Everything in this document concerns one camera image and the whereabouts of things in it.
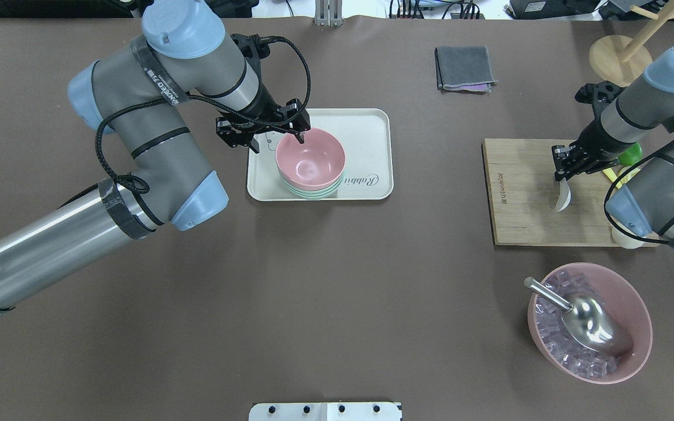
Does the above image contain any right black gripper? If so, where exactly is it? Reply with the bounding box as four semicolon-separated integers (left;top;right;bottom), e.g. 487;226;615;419
551;134;621;183

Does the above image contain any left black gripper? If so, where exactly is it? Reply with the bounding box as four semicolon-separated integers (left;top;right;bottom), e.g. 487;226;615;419
215;98;311;150

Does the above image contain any small pink bowl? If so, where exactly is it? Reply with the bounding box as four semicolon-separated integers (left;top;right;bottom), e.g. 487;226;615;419
275;128;347;191

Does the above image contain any white ceramic spoon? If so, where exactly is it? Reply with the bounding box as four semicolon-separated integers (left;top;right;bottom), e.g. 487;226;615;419
555;178;572;212

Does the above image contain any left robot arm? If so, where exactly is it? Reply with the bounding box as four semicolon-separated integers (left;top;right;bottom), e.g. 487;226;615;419
0;1;311;317

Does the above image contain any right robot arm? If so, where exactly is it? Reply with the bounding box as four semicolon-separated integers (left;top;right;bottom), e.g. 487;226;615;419
552;46;674;249

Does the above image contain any green bowl stack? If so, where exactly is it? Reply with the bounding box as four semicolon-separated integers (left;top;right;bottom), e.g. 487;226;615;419
284;174;345;200

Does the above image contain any large pink ice bowl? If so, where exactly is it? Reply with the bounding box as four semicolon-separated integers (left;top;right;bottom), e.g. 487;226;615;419
527;262;654;384

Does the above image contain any yellow plastic knife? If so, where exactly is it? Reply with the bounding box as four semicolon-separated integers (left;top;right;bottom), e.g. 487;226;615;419
601;168;621;188

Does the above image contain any bamboo cutting board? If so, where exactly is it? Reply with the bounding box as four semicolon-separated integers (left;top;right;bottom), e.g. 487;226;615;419
482;138;616;246

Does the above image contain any cream rabbit tray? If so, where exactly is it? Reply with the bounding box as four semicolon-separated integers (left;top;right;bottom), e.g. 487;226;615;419
246;108;394;202

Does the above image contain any green lime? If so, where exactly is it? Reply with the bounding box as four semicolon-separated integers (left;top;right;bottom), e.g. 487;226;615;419
618;142;644;167

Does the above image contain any white steamed bun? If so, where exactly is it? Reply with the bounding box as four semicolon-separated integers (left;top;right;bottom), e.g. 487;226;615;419
610;226;645;250

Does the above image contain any wooden mug tree stand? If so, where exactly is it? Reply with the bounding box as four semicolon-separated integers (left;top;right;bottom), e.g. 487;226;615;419
588;1;674;87

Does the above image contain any grey folded cloth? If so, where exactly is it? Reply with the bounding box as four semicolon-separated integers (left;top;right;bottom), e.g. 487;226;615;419
434;46;498;93

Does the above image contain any metal ice scoop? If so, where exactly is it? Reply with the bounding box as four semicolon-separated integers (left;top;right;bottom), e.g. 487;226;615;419
524;277;634;357

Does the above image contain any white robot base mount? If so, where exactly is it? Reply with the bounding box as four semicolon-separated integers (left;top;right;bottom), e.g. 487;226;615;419
248;401;403;420

